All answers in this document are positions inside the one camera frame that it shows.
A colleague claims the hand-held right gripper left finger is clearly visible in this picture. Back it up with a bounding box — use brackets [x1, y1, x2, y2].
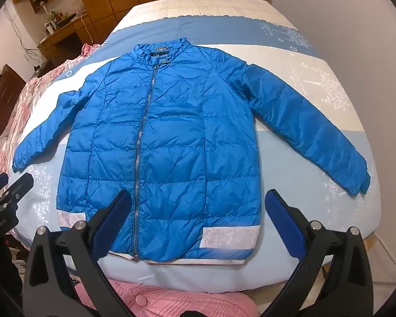
[21, 190, 136, 317]

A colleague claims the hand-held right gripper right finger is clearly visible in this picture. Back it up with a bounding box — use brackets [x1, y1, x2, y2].
[261, 189, 374, 317]

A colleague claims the blue puffer jacket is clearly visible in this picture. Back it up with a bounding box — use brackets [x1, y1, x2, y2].
[12, 37, 372, 265]

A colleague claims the dark wooden door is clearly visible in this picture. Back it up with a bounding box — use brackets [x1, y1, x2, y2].
[0, 64, 29, 169]

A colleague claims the pink floral blanket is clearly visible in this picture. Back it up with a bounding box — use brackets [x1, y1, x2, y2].
[0, 42, 101, 185]

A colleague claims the person's pink checked clothing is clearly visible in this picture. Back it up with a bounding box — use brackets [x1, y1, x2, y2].
[68, 279, 260, 317]

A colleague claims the blue and white bed sheet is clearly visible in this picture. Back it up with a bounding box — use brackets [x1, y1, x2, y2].
[7, 0, 381, 296]

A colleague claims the wooden desk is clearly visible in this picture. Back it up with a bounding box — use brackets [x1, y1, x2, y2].
[40, 10, 93, 73]

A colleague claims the wooden wardrobe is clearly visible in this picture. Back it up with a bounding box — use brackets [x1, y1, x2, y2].
[73, 0, 168, 45]

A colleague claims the white cable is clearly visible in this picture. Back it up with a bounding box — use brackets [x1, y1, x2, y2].
[371, 231, 396, 286]

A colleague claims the black wall cable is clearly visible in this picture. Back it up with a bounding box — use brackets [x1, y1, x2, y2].
[3, 5, 40, 70]

